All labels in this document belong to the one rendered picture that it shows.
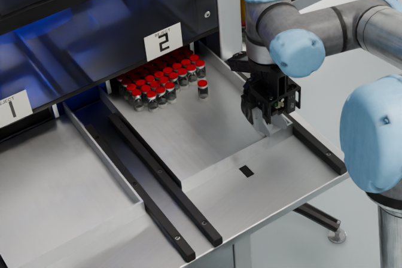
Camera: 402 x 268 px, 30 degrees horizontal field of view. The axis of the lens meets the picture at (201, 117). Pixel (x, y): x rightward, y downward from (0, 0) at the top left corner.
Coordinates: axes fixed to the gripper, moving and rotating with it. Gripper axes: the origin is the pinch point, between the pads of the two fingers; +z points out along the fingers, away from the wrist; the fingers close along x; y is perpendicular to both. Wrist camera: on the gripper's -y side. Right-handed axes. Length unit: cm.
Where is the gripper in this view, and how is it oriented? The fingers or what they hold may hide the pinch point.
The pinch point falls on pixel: (262, 128)
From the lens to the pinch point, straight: 147.0
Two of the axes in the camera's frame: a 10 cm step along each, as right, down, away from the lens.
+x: 8.4, -4.1, 3.6
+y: 5.4, 5.4, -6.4
